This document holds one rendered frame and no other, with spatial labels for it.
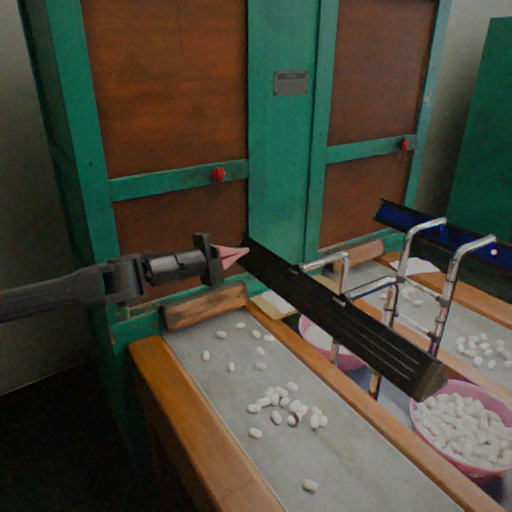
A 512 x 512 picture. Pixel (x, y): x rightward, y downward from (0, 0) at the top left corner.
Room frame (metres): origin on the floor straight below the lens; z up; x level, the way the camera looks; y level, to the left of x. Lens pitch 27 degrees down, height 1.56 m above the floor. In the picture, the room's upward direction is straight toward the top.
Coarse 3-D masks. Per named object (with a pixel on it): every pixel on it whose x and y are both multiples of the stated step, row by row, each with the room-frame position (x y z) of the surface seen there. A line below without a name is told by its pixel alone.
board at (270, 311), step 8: (320, 280) 1.33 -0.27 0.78; (328, 280) 1.33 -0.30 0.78; (336, 288) 1.27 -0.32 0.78; (256, 296) 1.22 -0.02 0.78; (256, 304) 1.17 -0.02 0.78; (264, 304) 1.17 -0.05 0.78; (264, 312) 1.12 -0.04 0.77; (272, 312) 1.12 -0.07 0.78; (280, 312) 1.12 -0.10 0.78; (288, 312) 1.12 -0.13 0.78; (272, 320) 1.08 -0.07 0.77
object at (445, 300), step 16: (432, 224) 1.07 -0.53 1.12; (480, 240) 0.95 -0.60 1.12; (496, 240) 0.97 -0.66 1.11; (400, 256) 1.03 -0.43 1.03; (464, 256) 0.89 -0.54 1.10; (400, 272) 1.02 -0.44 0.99; (448, 272) 0.90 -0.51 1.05; (400, 288) 1.02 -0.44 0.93; (416, 288) 0.97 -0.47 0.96; (448, 288) 0.89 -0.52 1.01; (448, 304) 0.89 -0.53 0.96; (432, 336) 0.90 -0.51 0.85; (432, 352) 0.89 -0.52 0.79
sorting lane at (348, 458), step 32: (224, 320) 1.13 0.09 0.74; (256, 320) 1.12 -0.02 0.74; (192, 352) 0.96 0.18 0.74; (224, 352) 0.96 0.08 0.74; (256, 352) 0.96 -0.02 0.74; (288, 352) 0.96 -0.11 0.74; (224, 384) 0.83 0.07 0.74; (256, 384) 0.83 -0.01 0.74; (320, 384) 0.83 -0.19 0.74; (224, 416) 0.72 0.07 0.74; (256, 416) 0.72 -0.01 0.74; (288, 416) 0.72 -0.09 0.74; (352, 416) 0.72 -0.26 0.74; (256, 448) 0.62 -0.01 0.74; (288, 448) 0.62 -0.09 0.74; (320, 448) 0.62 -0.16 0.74; (352, 448) 0.62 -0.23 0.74; (384, 448) 0.62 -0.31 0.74; (288, 480) 0.55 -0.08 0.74; (320, 480) 0.55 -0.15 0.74; (352, 480) 0.54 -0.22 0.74; (384, 480) 0.54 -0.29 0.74; (416, 480) 0.54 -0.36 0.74
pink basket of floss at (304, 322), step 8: (304, 320) 1.11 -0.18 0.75; (304, 328) 1.09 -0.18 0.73; (304, 336) 1.00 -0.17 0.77; (312, 344) 0.96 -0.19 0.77; (320, 352) 0.96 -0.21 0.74; (328, 352) 0.93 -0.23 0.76; (328, 360) 0.95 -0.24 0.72; (344, 360) 0.93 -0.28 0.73; (352, 360) 0.94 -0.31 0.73; (344, 368) 0.95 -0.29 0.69; (352, 368) 0.95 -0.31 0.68
